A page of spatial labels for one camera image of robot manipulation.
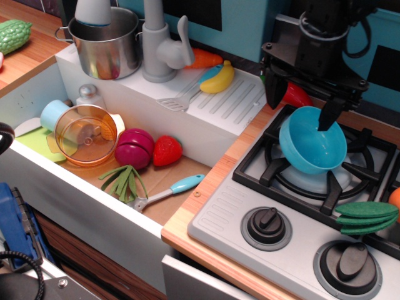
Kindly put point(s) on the light green cutting board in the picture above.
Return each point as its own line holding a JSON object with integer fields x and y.
{"x": 37, "y": 141}

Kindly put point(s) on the green toy bitter gourd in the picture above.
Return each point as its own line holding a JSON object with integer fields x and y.
{"x": 14, "y": 35}

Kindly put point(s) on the stainless steel pot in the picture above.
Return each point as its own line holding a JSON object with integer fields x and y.
{"x": 109, "y": 52}

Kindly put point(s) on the orange toy fruit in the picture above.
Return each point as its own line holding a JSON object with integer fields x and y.
{"x": 394, "y": 198}

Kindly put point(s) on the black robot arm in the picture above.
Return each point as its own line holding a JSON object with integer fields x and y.
{"x": 333, "y": 13}

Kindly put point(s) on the green felt strips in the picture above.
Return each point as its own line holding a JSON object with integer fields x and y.
{"x": 122, "y": 183}

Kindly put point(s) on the orange toy carrot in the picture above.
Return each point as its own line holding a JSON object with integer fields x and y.
{"x": 204, "y": 59}

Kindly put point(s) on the blue plastic bowl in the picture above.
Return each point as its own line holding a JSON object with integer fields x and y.
{"x": 308, "y": 149}

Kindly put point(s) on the white toy knife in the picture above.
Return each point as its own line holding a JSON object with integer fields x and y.
{"x": 27, "y": 126}

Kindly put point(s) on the light blue plastic cup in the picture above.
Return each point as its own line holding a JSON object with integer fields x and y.
{"x": 51, "y": 113}

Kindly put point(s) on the green felt leaves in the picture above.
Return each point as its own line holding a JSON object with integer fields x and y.
{"x": 360, "y": 218}

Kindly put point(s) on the white blue bottle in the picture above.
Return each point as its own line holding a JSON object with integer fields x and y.
{"x": 93, "y": 12}

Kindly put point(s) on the yellow toy banana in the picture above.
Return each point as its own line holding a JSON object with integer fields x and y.
{"x": 219, "y": 81}

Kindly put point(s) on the grey toy stove top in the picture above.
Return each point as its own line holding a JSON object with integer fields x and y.
{"x": 218, "y": 225}

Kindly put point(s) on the grey peeler blue handle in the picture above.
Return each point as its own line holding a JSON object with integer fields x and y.
{"x": 140, "y": 203}

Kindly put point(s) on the grey toy faucet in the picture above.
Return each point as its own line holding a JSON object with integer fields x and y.
{"x": 163, "y": 56}

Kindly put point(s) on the white burner cap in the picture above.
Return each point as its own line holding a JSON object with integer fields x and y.
{"x": 316, "y": 183}

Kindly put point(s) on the purple toy plum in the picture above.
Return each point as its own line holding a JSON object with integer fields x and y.
{"x": 134, "y": 148}

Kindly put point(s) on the left black stove knob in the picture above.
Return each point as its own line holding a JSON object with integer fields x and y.
{"x": 266, "y": 229}

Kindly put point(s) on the right black stove knob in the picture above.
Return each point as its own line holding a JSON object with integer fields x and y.
{"x": 347, "y": 270}

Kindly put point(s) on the orange transparent plastic bowl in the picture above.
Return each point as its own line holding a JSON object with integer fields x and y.
{"x": 86, "y": 135}

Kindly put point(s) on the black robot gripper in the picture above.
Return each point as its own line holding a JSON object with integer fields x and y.
{"x": 316, "y": 64}

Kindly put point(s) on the black stove grate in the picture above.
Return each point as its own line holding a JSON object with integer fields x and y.
{"x": 360, "y": 178}

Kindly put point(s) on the grey spatula blue handle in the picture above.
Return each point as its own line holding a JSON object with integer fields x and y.
{"x": 182, "y": 103}

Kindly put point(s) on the white toy sink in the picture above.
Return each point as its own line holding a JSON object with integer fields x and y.
{"x": 31, "y": 78}

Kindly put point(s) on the red toy strawberry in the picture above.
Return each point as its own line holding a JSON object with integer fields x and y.
{"x": 167, "y": 150}

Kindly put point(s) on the red toy chili pepper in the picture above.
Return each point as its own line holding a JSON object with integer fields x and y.
{"x": 295, "y": 95}

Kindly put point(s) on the black stove knob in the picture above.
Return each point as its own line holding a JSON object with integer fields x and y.
{"x": 266, "y": 229}
{"x": 347, "y": 270}

